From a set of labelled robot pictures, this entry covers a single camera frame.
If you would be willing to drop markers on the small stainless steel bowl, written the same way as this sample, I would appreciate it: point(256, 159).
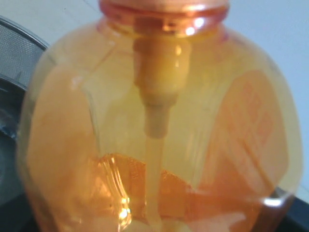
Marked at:
point(11, 97)

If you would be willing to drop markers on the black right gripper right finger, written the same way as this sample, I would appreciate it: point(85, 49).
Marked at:
point(297, 217)

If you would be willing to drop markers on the orange pump soap bottle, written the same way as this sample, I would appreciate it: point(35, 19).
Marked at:
point(158, 118)

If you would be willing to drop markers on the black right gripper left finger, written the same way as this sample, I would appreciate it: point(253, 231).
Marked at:
point(16, 216)

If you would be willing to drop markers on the steel mesh strainer basket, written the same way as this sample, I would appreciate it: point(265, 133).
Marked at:
point(20, 50)

